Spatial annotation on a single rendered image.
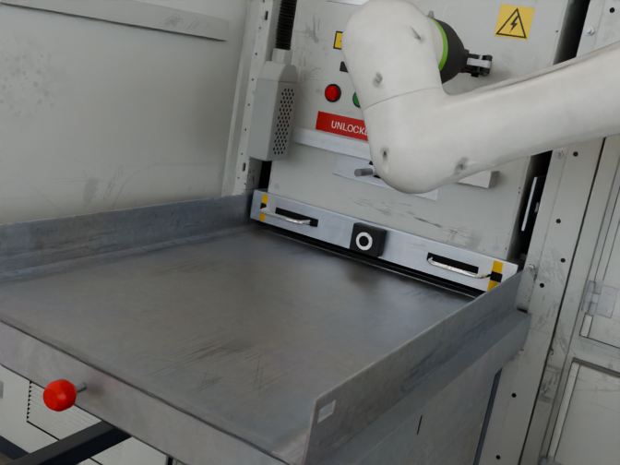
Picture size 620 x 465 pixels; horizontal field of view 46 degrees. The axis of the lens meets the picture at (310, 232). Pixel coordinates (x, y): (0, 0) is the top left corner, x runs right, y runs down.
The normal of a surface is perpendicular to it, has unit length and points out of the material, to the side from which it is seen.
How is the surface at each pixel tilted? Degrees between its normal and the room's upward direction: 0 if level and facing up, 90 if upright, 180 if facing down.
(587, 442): 90
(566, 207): 90
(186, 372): 0
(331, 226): 90
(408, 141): 78
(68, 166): 90
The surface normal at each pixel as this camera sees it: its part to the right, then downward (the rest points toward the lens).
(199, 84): 0.72, 0.28
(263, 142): -0.51, 0.12
